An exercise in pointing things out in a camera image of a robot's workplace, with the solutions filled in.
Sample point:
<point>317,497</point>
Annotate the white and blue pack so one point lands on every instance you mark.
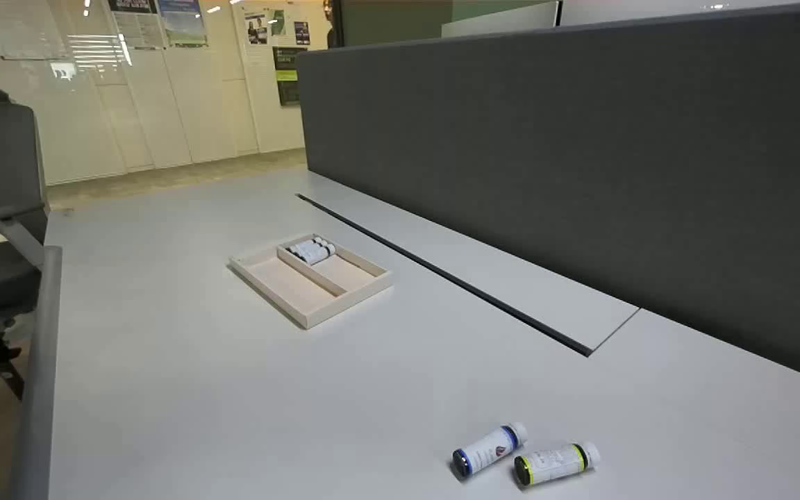
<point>309,252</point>

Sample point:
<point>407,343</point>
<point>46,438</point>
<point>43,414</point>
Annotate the wooden tray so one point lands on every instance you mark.
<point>292,289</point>

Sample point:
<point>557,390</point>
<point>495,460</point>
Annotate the dark grey desk partition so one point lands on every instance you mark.
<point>605,157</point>

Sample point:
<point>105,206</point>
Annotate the grey office chair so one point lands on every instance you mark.
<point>0,168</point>

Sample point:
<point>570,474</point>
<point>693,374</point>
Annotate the dark green wall poster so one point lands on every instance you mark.
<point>288,72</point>

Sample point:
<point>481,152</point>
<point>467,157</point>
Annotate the small dark wall poster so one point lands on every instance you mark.
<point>302,32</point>

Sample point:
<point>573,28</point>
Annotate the small photo wall poster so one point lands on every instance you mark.
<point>256,28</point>

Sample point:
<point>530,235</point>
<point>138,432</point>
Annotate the large wall poster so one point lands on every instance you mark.
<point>181,21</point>

